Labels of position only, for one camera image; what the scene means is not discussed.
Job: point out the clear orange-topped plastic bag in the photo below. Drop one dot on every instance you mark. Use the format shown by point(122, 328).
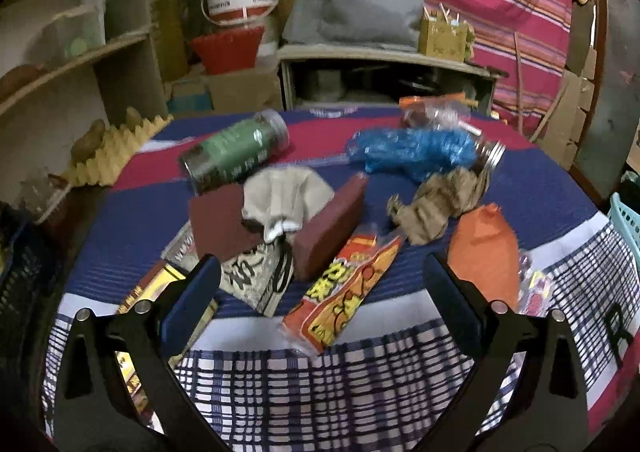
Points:
point(430, 112)

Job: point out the teal plastic basket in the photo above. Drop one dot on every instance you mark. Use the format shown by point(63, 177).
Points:
point(627, 219)

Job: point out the calligraphy printed paper bag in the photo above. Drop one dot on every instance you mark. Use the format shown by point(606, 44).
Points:
point(250, 277)

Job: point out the beige cloth sock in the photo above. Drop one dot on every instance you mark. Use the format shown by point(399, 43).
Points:
point(285, 197)

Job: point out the cardboard box of sticks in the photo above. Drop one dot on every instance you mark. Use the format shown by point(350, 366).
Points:
point(442, 40)

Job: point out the yellow gold packet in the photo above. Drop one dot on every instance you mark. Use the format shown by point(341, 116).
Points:
point(150, 289)

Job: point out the low wooden cabinet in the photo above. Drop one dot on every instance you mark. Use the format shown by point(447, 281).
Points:
point(350, 55)

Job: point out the red plastic basket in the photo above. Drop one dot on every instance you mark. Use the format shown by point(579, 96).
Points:
point(225, 50)

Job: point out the small clear snack wrapper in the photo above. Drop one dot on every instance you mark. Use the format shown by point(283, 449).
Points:
point(537, 287)

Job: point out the brown cardboard box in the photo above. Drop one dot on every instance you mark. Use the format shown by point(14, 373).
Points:
point(240, 90)

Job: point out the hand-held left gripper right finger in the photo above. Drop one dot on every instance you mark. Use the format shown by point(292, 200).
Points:
point(450, 292)

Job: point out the striped plaid tablecloth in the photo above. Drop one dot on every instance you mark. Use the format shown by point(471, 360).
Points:
point(150, 212)

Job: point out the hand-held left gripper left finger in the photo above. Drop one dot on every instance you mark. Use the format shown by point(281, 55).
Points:
point(192, 302)

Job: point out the clear jar with metal lid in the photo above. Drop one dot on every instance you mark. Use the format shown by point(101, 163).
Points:
point(490, 155)

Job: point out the small potato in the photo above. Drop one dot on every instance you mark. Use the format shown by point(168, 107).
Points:
point(133, 117)

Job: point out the thick maroon scouring pad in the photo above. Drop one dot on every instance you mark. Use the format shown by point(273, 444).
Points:
point(327, 232)

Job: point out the orange snack packet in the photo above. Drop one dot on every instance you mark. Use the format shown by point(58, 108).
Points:
point(335, 302)

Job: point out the cardboard sheets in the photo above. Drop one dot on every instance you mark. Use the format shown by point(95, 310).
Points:
point(570, 102)

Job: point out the green label plastic jar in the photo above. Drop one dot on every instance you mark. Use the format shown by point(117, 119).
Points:
point(235, 147)

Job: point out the yellow egg-crate foam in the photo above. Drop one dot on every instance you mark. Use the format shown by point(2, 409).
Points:
point(115, 147)

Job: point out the wooden shelf unit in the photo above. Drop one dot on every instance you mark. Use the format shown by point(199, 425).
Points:
point(125, 72)

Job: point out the long potato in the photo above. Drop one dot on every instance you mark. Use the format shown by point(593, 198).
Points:
point(87, 142)

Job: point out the blue plastic bag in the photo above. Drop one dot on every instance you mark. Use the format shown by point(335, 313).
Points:
point(410, 152)

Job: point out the crumpled brown paper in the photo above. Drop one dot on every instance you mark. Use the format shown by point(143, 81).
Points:
point(435, 207)

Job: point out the dark plastic crate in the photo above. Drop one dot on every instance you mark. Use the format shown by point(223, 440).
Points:
point(25, 282)

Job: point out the translucent plastic container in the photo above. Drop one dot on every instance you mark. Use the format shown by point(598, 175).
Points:
point(75, 32)

